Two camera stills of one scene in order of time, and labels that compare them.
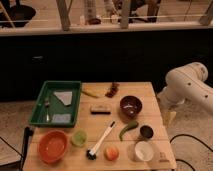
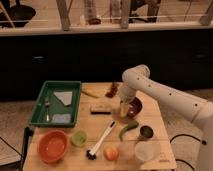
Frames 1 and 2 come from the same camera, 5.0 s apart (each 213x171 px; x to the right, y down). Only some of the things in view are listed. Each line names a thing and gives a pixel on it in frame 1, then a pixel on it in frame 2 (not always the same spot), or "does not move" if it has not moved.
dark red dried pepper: [113, 91] does not move
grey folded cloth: [64, 96] does not move
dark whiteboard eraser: [100, 109] does not move
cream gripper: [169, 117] -> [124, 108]
